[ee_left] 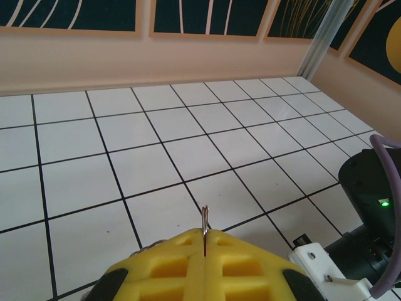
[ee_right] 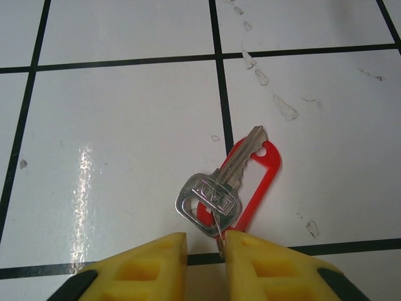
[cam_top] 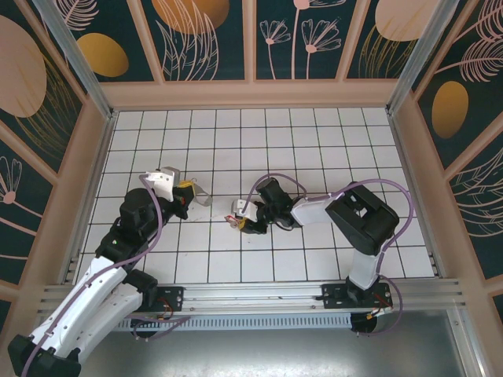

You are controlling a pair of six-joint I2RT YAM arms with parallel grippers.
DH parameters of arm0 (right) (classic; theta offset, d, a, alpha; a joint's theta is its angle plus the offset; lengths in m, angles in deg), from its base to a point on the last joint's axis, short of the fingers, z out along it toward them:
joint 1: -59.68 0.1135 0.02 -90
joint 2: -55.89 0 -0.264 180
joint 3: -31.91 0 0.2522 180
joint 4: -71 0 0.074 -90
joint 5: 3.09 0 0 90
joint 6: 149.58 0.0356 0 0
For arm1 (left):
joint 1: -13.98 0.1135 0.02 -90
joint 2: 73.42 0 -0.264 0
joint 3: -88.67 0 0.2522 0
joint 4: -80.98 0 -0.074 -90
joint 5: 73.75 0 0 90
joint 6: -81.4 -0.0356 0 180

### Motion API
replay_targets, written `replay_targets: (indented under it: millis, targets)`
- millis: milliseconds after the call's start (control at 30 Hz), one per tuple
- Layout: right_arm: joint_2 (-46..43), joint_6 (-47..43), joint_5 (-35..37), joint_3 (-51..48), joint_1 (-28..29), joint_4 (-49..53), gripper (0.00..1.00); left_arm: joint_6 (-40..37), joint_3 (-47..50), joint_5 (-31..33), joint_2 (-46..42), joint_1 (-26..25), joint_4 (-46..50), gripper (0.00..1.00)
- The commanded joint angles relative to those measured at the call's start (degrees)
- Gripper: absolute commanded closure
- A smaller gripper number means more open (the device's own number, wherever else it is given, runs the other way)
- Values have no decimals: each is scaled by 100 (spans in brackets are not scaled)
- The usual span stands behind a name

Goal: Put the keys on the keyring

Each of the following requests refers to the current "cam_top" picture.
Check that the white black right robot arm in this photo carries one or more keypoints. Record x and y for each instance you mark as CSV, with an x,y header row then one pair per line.
x,y
361,220

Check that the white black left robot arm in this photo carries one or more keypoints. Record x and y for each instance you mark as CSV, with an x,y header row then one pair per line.
x,y
70,326

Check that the aluminium table side rail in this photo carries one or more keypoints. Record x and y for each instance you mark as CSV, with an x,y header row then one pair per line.
x,y
414,196
91,196

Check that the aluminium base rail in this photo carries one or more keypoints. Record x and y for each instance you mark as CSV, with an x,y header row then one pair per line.
x,y
255,292

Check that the aluminium frame post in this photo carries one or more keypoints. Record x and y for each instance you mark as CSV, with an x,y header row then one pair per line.
x,y
84,66
419,59

